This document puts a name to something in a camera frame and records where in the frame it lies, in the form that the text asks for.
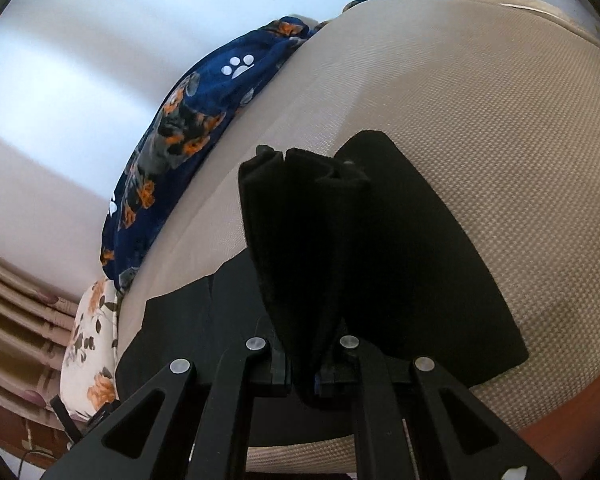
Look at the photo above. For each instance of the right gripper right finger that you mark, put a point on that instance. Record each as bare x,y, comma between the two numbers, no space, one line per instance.
430,426

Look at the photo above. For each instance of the brown wooden bed frame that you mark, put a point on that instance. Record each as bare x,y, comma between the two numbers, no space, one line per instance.
569,437

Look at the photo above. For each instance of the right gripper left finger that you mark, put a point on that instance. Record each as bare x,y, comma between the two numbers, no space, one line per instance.
174,427

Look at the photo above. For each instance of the brown striped curtain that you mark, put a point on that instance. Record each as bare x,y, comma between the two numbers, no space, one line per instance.
35,329

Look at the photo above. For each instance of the black pants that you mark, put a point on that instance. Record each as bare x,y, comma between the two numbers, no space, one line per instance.
354,244

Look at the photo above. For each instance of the white floral pillow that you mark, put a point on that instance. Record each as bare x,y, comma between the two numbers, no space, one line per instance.
87,374

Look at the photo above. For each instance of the navy dog print blanket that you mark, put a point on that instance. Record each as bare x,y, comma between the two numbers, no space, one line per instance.
188,124

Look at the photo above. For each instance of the beige woven mattress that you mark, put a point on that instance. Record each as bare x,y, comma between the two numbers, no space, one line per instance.
498,108

